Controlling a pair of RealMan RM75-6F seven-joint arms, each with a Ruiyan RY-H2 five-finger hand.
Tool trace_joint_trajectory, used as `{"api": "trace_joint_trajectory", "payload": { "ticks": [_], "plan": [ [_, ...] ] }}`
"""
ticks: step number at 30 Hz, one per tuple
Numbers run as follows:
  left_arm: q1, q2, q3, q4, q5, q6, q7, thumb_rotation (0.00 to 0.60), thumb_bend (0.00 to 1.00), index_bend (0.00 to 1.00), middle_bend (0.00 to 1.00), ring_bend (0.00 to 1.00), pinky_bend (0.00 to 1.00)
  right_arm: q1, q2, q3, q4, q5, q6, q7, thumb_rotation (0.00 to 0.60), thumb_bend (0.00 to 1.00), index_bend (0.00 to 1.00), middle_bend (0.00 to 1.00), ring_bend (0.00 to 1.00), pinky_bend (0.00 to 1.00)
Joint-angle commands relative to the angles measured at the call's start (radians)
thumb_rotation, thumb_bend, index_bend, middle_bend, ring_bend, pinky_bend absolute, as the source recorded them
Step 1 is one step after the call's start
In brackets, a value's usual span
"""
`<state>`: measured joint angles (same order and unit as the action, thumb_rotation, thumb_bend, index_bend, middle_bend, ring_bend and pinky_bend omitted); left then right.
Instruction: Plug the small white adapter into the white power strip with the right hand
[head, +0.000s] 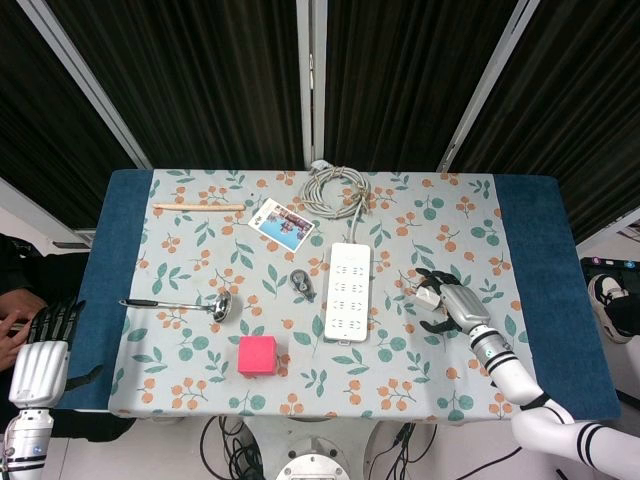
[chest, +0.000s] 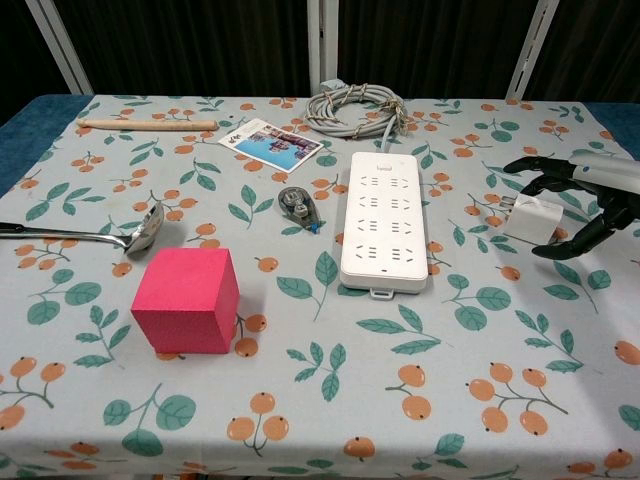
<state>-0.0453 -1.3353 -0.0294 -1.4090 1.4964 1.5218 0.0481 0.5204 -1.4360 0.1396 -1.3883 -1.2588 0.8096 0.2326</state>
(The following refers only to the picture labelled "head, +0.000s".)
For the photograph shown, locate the grey correction tape dispenser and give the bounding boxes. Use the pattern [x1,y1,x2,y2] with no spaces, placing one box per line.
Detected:
[289,268,316,303]

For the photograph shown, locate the black floor cables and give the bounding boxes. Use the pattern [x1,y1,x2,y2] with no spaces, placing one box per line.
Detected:
[199,414,274,480]
[388,422,454,480]

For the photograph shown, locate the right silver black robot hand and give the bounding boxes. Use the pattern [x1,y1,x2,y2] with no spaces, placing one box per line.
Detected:
[414,268,494,336]

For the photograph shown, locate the white power adapter plug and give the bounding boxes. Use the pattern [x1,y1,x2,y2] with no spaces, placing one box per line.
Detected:
[413,283,442,309]

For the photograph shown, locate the blue table cover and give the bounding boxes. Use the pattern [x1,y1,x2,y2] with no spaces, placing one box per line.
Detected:
[53,168,623,422]

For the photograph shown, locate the steel ladle black handle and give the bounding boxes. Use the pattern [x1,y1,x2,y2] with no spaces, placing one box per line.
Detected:
[118,291,235,324]

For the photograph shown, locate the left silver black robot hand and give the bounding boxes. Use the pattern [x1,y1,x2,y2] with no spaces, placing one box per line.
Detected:
[8,297,104,409]

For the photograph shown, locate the black trouser leg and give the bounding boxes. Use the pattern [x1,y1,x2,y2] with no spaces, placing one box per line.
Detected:
[602,292,640,338]

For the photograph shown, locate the white frame post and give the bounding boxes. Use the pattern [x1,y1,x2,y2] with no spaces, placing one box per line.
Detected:
[18,0,152,170]
[436,0,547,172]
[295,0,329,170]

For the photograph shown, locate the bystander bare hand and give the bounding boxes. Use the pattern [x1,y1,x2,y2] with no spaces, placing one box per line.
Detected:
[0,292,46,374]

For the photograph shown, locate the blue picture postcard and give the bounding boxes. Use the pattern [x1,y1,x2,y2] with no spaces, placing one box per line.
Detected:
[247,197,314,252]

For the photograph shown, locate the white power strip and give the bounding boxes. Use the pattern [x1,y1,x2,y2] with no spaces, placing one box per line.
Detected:
[323,242,374,347]

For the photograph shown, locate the dark pleated curtain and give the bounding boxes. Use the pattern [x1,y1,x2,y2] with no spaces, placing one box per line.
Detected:
[44,0,307,170]
[447,0,640,245]
[0,0,140,232]
[324,0,519,172]

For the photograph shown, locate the bystander black clothing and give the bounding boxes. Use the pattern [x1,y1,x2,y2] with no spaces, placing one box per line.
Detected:
[0,232,92,326]

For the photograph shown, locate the wooden stick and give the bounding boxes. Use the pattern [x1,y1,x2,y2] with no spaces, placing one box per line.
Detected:
[152,201,247,213]

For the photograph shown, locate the coiled grey power cable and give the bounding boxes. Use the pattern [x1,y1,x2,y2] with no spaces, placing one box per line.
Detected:
[299,159,374,246]

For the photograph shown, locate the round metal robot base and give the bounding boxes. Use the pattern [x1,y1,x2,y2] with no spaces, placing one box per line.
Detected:
[274,434,352,480]

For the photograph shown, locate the white black sneaker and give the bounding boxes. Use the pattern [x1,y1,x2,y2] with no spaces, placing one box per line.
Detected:
[586,273,633,346]

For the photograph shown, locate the pink foam cube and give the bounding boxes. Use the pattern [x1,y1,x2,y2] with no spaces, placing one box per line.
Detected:
[236,335,280,378]

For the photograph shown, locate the floral tablecloth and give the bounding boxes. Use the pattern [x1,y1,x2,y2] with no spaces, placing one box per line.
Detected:
[106,168,540,420]

